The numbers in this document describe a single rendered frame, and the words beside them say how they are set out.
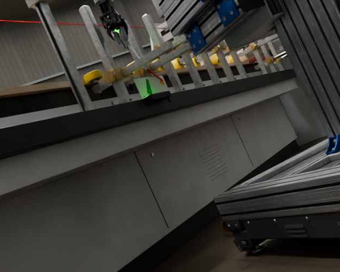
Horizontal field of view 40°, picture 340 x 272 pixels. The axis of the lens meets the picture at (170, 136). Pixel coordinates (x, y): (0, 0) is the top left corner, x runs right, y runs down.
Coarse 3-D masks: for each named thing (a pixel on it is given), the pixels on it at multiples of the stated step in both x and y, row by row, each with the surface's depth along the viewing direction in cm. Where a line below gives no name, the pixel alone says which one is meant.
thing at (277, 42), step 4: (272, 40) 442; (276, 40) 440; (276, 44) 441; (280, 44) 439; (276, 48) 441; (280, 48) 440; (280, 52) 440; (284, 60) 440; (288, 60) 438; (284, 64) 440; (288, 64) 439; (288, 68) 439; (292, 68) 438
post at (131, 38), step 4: (128, 24) 223; (128, 28) 221; (128, 32) 220; (128, 36) 220; (132, 36) 221; (128, 40) 220; (132, 40) 220; (132, 44) 220; (136, 44) 221; (128, 48) 221; (136, 48) 220; (132, 52) 220; (140, 52) 221; (132, 56) 221; (136, 56) 220; (140, 56) 220; (144, 76) 220; (148, 76) 219
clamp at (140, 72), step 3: (150, 63) 223; (150, 66) 222; (138, 69) 218; (141, 69) 217; (150, 69) 221; (135, 72) 218; (138, 72) 218; (141, 72) 217; (144, 72) 217; (147, 72) 218; (150, 72) 220; (153, 72) 223; (156, 72) 226; (138, 75) 218; (141, 75) 217; (144, 75) 220
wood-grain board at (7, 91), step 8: (232, 64) 369; (248, 64) 406; (160, 72) 270; (176, 72) 287; (184, 72) 297; (8, 88) 172; (16, 88) 176; (24, 88) 179; (32, 88) 182; (40, 88) 186; (48, 88) 190; (56, 88) 193; (64, 88) 199; (0, 96) 169; (8, 96) 173
